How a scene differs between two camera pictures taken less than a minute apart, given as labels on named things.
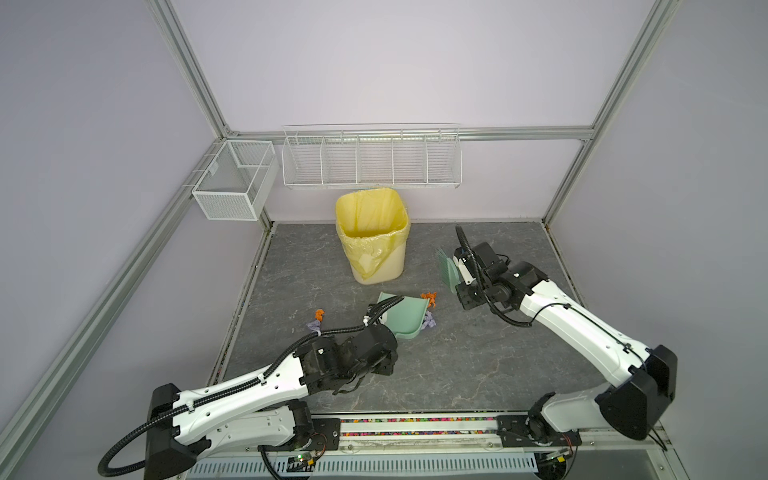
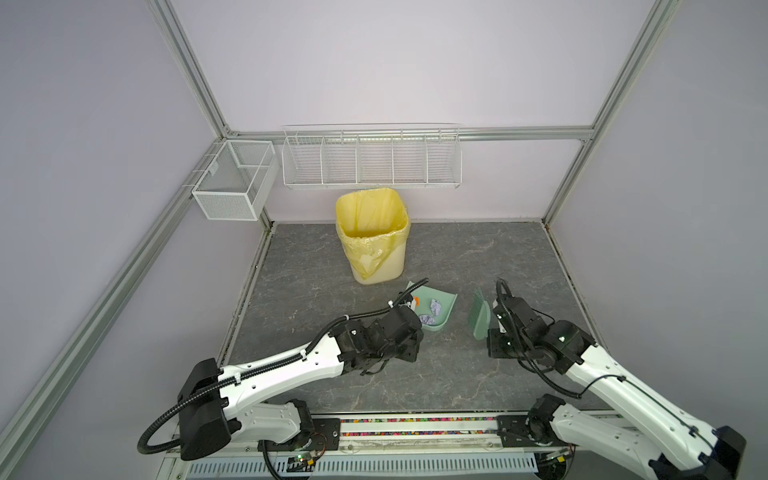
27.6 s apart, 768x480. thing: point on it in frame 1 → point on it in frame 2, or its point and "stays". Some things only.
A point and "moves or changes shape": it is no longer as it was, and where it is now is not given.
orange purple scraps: x=316 y=324 → x=435 y=305
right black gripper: x=465 y=301 → x=492 y=346
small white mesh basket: x=237 y=183 stays
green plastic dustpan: x=407 y=317 moves or changes shape
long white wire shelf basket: x=372 y=155 stays
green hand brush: x=449 y=270 → x=479 y=315
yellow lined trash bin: x=373 y=225 stays
